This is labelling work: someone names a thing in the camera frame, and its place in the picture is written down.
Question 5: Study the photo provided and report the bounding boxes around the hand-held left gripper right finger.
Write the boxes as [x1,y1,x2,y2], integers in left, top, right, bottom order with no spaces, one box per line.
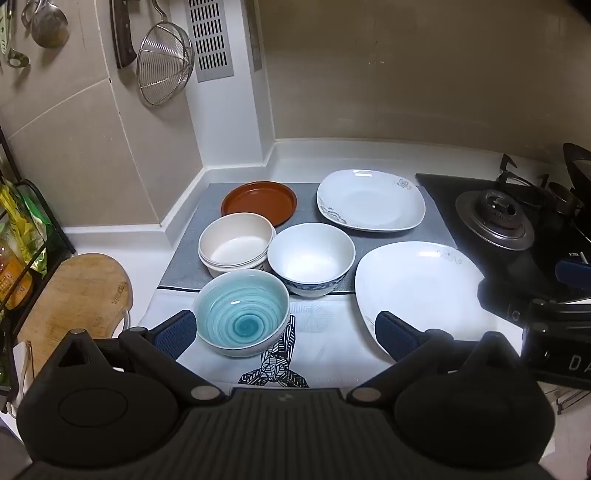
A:
[346,311,541,403]

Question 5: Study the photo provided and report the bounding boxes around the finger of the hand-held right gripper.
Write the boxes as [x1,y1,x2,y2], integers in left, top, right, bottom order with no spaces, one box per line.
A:
[529,298,591,321]
[555,259,591,287]

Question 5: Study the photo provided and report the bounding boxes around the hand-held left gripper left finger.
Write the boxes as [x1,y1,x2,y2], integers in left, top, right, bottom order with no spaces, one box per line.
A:
[32,310,227,403]

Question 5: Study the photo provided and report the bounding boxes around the white square floral plate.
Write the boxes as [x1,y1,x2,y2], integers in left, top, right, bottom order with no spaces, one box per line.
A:
[355,241,485,360]
[316,169,426,232]

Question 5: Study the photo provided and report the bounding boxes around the teal swirl ceramic bowl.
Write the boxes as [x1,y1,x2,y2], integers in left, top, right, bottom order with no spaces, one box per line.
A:
[192,269,291,358]

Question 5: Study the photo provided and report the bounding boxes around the brown round plate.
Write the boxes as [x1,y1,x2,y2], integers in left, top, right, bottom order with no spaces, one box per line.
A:
[221,181,298,228]

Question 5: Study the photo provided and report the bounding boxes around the white cloth with geometric print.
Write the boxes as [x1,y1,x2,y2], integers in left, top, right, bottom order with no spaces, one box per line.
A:
[136,287,522,389]

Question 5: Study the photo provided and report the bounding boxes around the small stove burner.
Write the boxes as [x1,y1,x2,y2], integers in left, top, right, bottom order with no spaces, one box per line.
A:
[547,181,583,216]

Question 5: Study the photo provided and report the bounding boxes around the grey mat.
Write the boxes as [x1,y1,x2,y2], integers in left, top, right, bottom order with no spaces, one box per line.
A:
[159,182,458,292]

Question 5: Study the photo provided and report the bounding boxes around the large stove burner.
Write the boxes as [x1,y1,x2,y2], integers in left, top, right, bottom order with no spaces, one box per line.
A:
[455,188,536,252]

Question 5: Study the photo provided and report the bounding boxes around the black-rimmed pot lid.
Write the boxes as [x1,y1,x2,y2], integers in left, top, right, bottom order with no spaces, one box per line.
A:
[562,142,591,232]

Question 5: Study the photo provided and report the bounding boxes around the white bowl with blue pattern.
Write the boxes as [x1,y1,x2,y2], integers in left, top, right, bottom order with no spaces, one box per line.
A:
[267,222,356,298]

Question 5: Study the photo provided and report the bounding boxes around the wooden cutting board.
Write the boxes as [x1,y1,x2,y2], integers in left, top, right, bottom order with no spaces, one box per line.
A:
[16,253,134,366]

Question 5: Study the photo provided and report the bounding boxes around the black pan support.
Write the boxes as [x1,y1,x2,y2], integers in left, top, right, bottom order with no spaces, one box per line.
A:
[496,153,555,195]

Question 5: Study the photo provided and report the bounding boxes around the black glass gas stove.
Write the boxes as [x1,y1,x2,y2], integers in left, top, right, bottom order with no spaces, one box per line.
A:
[416,172,591,333]

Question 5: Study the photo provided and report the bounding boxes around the cooking oil bottle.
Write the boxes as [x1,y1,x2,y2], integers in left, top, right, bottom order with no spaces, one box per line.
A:
[0,222,34,311]

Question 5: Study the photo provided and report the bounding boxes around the yellow green snack packets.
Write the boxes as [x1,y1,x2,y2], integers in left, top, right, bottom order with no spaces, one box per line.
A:
[0,180,52,274]

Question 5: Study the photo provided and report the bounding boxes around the silver vent grille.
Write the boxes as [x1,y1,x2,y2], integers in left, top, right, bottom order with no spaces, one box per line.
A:
[246,0,262,72]
[185,0,235,84]

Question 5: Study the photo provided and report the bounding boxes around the metal ladle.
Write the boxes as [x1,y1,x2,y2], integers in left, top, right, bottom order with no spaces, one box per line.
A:
[21,0,69,49]

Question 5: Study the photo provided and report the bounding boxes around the green kitchen utensil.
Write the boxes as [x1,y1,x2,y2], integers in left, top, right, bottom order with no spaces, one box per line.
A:
[0,0,14,57]

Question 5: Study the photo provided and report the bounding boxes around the black wire rack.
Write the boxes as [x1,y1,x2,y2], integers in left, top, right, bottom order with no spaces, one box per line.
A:
[0,124,77,407]

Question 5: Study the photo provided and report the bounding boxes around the wire mesh skimmer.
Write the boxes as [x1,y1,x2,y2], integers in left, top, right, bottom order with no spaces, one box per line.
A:
[137,0,195,108]

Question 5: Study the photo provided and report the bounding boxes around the dark wooden knife handle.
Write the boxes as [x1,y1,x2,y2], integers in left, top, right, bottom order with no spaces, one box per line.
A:
[110,0,138,70]

